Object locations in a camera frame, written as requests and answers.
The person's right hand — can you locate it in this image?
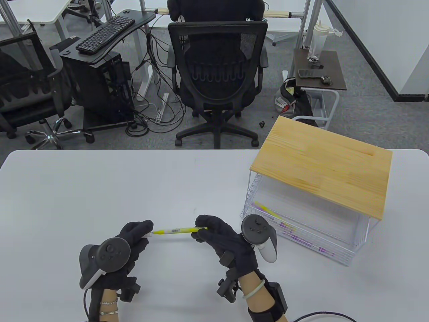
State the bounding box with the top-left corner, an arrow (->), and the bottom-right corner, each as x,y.
191,215 -> 259,279

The person's left hand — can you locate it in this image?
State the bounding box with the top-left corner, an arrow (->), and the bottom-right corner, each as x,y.
90,220 -> 154,291

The yellow double-ended highlighter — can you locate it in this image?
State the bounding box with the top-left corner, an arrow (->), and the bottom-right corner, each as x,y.
151,227 -> 208,235
255,201 -> 279,218

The purple double-ended highlighter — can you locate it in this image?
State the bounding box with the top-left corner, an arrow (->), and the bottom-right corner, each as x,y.
252,202 -> 285,228
279,221 -> 336,258

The person's right forearm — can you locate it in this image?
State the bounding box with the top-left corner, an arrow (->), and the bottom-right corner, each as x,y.
239,270 -> 278,313

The person's left forearm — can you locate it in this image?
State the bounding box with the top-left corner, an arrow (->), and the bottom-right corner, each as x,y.
99,288 -> 120,322

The black right hand controller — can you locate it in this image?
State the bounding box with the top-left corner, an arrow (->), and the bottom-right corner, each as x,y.
241,215 -> 278,263

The pale green bangle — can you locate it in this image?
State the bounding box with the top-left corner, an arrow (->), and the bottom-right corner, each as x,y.
242,280 -> 266,299

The black right wrist module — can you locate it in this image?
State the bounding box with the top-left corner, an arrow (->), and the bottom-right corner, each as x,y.
247,282 -> 289,322

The wooden basket lid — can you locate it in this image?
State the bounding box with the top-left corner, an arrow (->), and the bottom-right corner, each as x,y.
250,116 -> 393,220

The white power strip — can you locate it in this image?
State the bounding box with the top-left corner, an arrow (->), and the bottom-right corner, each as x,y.
157,93 -> 171,124

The black computer tower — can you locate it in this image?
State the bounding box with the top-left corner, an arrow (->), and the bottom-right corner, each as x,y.
62,52 -> 135,132

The dark floor bag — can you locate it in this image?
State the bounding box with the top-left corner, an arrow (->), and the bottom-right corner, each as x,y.
274,77 -> 319,127

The white desk leg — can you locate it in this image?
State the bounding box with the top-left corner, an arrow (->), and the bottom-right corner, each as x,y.
135,0 -> 161,102

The black mesh office chair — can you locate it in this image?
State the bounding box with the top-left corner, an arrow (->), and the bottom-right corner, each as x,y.
0,32 -> 96,150
167,21 -> 269,150

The black keyboard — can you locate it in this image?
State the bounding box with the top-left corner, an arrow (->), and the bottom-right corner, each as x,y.
75,16 -> 136,56

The brown side table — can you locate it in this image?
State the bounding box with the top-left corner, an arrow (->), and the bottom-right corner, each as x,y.
291,49 -> 348,130

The black curved desk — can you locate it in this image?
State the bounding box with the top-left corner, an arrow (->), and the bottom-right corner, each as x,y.
50,9 -> 158,65

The clear tumbler bottle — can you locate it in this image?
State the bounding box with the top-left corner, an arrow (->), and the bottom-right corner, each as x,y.
307,20 -> 344,63

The white desk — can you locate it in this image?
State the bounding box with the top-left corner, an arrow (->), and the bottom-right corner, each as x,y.
0,0 -> 73,26

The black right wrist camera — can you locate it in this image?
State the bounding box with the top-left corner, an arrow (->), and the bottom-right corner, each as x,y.
217,268 -> 242,304

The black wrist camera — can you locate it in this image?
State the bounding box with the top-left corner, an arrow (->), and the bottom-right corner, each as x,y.
217,268 -> 242,304
117,277 -> 141,302

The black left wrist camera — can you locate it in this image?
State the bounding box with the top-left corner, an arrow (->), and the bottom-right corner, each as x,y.
117,277 -> 141,302

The white wire basket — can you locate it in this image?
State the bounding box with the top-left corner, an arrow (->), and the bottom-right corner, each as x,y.
240,170 -> 372,267

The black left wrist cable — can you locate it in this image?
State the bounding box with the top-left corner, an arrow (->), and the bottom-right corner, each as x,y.
82,288 -> 94,322

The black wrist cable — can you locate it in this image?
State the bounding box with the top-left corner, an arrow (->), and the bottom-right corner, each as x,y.
292,312 -> 356,322
82,288 -> 94,322

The tangle of black cables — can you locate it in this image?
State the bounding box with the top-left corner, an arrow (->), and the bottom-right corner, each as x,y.
125,25 -> 188,137

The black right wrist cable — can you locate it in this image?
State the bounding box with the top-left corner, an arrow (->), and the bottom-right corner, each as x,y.
292,312 -> 356,322

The grey metal post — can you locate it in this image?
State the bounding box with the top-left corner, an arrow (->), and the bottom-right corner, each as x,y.
294,0 -> 313,51

